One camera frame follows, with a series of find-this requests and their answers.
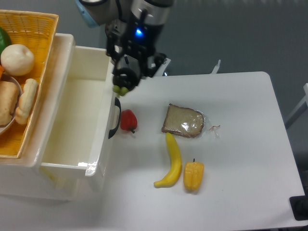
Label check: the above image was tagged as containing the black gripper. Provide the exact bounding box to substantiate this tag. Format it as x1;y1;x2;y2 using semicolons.
105;19;167;79

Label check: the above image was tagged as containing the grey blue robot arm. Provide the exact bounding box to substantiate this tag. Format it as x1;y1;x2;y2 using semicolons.
75;0;174;88

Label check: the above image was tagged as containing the open white upper drawer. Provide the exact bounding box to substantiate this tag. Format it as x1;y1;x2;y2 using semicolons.
40;46;117;196

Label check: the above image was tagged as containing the white drawer cabinet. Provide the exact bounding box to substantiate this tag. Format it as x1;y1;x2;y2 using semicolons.
0;33;122;202

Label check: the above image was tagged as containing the red bell pepper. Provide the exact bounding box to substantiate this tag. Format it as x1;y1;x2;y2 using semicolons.
120;109;138;134

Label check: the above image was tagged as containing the bagged brown bread slice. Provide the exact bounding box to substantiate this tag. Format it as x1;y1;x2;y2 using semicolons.
161;103;220;138

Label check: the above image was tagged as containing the yellow wicker basket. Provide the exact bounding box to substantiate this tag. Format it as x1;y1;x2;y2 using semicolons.
0;9;60;159

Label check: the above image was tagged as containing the yellow banana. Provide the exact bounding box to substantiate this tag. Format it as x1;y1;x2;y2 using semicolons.
154;132;182;188

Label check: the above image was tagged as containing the white round onion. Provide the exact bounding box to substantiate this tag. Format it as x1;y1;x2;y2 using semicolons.
0;44;35;76

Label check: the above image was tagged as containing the beige bread roll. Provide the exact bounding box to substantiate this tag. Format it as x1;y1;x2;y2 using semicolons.
15;78;38;125

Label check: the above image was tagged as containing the yellow bell pepper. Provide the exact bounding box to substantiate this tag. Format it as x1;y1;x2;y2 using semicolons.
183;158;205;192

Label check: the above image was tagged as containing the green vegetable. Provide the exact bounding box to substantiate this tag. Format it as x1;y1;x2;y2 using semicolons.
0;27;12;54

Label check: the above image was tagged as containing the tan bread loaf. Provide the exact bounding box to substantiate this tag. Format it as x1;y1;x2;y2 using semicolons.
0;81;18;125

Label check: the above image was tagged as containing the grey bowl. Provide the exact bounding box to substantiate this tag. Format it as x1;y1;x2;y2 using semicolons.
0;73;22;135

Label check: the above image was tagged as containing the orange vegetable piece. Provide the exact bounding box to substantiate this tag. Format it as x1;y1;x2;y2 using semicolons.
0;65;4;78

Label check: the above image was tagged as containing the black device at edge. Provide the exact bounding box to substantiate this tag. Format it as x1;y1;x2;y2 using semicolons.
289;195;308;221

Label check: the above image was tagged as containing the black drawer handle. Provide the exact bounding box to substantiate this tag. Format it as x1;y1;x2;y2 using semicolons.
108;97;122;139

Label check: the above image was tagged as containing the white frame at right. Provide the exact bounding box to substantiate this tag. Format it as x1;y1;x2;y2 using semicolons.
284;83;308;129

